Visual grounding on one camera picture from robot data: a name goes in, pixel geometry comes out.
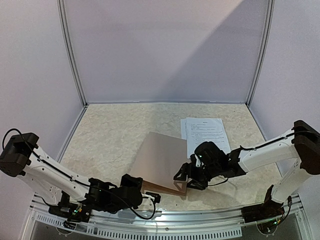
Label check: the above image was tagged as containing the pink paper folder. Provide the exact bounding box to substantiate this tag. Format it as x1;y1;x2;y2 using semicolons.
129;132;188;196

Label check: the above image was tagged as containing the aluminium frame left post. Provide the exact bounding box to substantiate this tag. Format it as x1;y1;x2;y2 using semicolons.
57;0;88;108

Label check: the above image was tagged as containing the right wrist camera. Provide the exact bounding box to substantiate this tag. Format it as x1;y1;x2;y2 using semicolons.
190;154;204;168

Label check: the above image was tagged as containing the aluminium front rail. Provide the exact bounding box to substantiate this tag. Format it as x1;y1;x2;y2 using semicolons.
22;194;313;240

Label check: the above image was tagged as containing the printed white top sheet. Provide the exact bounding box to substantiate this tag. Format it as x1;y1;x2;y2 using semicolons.
180;117;231;159

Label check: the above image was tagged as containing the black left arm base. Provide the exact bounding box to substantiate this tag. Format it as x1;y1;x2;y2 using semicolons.
48;196;92;223

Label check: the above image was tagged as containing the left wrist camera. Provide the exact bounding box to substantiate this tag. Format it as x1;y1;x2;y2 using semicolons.
142;191;161;204

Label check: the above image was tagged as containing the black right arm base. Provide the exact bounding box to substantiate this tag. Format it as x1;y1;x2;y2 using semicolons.
241;199;285;223

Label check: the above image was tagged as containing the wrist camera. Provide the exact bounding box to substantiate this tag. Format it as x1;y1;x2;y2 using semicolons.
142;191;161;204
190;154;204;168

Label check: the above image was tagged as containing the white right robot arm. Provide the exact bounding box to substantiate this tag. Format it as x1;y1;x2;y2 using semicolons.
173;120;320;218

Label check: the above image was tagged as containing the aluminium frame right post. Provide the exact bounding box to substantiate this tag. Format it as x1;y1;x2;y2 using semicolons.
245;0;275;108

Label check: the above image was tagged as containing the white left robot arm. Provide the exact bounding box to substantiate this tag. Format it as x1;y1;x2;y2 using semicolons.
0;132;143;217

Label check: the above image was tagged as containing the aluminium frame post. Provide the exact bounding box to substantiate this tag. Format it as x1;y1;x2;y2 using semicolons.
245;0;275;108
57;0;88;108

